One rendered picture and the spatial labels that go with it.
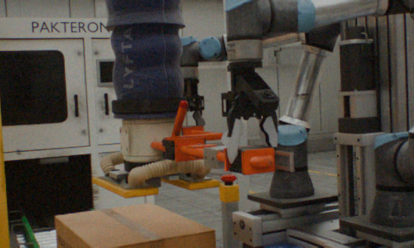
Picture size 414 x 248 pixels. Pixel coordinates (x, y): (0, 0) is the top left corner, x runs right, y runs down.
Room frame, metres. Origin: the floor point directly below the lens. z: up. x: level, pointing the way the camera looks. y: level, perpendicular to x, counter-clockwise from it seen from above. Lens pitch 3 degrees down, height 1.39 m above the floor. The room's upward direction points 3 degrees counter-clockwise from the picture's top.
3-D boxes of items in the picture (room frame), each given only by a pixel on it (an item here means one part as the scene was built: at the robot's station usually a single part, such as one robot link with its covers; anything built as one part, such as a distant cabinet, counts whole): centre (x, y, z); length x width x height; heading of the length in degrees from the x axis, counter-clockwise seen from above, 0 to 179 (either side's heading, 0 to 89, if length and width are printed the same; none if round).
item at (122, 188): (1.68, 0.26, 1.15); 0.34 x 0.10 x 0.05; 26
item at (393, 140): (1.46, -0.49, 1.20); 0.13 x 0.12 x 0.14; 17
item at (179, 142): (1.49, 0.07, 1.25); 0.10 x 0.08 x 0.06; 116
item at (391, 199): (1.46, -0.49, 1.09); 0.15 x 0.15 x 0.10
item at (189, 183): (1.76, 0.09, 1.15); 0.34 x 0.10 x 0.05; 26
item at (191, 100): (2.08, 0.06, 1.39); 0.09 x 0.08 x 0.12; 26
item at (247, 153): (1.18, -0.08, 1.25); 0.08 x 0.07 x 0.05; 26
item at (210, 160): (1.30, -0.03, 1.24); 0.07 x 0.07 x 0.04; 26
